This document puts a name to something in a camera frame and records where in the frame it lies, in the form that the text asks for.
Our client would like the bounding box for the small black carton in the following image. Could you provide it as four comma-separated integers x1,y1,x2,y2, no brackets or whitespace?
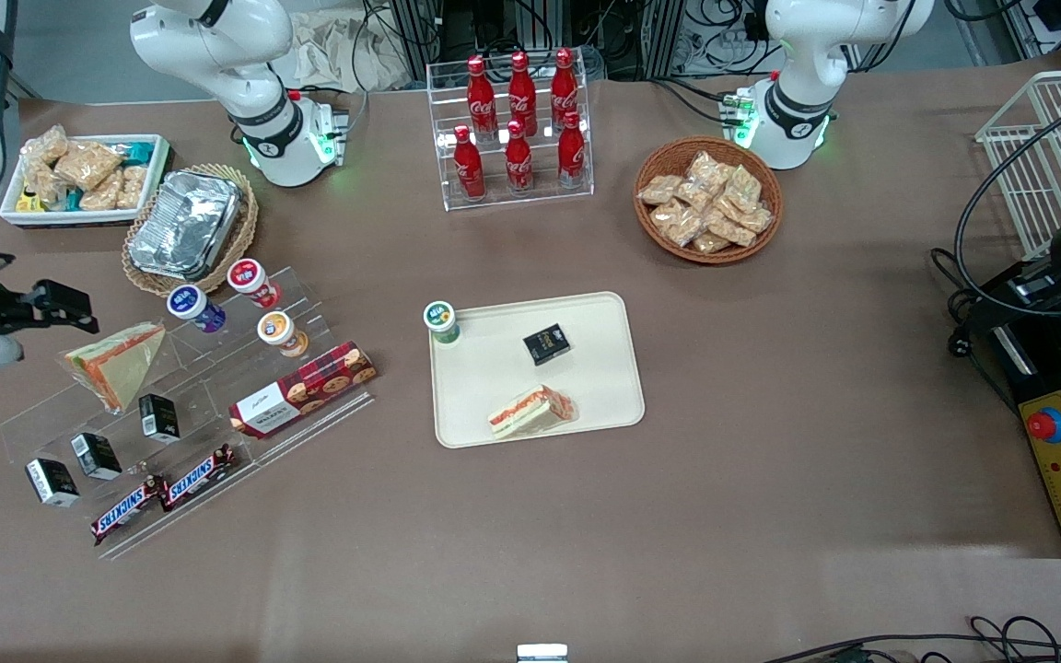
26,459,80,508
70,433,122,481
138,393,181,443
522,324,572,366

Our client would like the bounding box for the green lid yogurt cup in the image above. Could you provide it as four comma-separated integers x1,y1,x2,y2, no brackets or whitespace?
423,300,461,346

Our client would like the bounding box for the black cable bundle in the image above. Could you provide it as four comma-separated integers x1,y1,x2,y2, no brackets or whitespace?
761,615,1061,663

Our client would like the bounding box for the aluminium foil container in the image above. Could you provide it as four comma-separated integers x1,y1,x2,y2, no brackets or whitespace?
128,170,246,282

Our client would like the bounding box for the cream plastic tray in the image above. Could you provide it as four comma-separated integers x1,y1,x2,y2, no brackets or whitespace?
427,291,647,449

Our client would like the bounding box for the red tartan cookie box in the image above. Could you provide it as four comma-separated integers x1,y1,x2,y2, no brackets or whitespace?
228,341,378,439

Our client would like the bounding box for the clear acrylic stepped stand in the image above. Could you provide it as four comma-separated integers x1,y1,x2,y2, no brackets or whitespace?
0,265,375,561

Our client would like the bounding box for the black looping cable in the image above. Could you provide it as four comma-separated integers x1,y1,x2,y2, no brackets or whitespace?
931,83,1061,360

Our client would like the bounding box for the black arm base cable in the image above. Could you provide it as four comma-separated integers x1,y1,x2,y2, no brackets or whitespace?
646,76,739,125

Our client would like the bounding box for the flat wicker tray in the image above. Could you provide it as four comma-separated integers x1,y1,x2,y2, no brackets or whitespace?
122,164,260,297

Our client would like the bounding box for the orange lid yogurt cup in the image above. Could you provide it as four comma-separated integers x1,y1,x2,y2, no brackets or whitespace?
257,310,309,358

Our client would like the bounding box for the blue lid yogurt cup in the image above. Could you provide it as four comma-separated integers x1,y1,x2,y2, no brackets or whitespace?
167,285,227,334

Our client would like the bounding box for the white rectangular bin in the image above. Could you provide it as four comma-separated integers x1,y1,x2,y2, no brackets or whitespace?
0,134,172,228

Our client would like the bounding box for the aluminium frame rack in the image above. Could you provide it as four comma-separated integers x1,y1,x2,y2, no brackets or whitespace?
365,0,771,82

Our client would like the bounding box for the red lid yogurt cup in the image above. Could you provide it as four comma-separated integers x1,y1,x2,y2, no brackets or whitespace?
227,258,282,309

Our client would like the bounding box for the snickers bar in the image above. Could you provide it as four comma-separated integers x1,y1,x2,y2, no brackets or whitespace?
160,444,237,512
91,475,168,544

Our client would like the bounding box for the round brown wicker basket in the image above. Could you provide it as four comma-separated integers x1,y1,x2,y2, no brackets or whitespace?
634,136,784,266

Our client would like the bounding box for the red cola bottle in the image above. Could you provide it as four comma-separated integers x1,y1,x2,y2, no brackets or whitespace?
508,51,538,137
505,120,534,194
467,55,497,141
453,125,485,202
551,48,579,130
558,110,587,190

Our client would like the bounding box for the clear acrylic bottle rack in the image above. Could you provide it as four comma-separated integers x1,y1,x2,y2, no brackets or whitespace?
426,53,594,213

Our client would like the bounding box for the crumpled beige cloth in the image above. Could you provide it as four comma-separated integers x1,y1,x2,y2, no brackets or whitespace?
286,9,414,93

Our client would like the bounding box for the triangle sandwich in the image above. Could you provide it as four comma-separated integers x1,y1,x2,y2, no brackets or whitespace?
64,322,167,413
488,384,577,439

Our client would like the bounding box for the white wire basket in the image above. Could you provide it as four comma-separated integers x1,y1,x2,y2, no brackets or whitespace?
974,66,1061,261

